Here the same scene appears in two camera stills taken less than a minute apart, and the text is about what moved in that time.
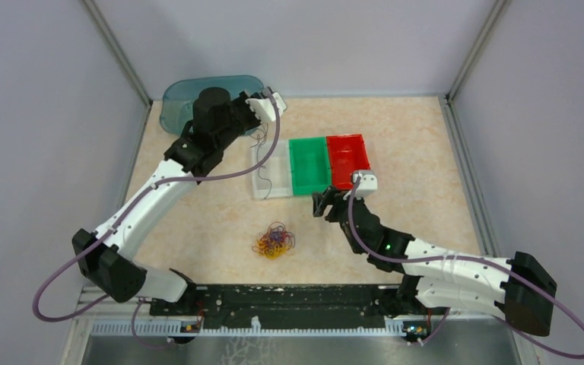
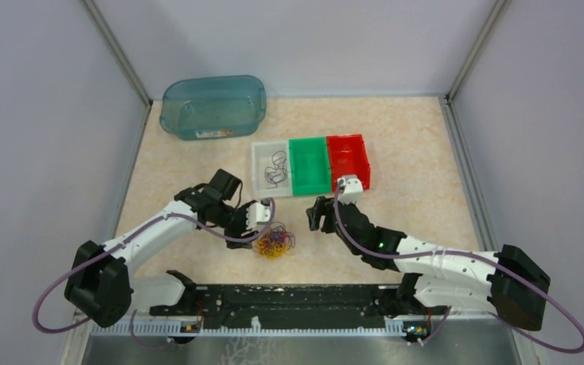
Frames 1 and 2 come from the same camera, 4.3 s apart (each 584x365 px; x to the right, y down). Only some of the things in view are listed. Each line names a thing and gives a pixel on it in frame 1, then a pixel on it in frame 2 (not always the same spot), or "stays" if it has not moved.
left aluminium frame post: x=116 y=47 stays
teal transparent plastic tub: x=179 y=94 stays
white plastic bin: x=274 y=179 stays
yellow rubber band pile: x=270 y=249 stays
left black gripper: x=240 y=99 to x=237 y=233
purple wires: x=261 y=141 to x=278 y=172
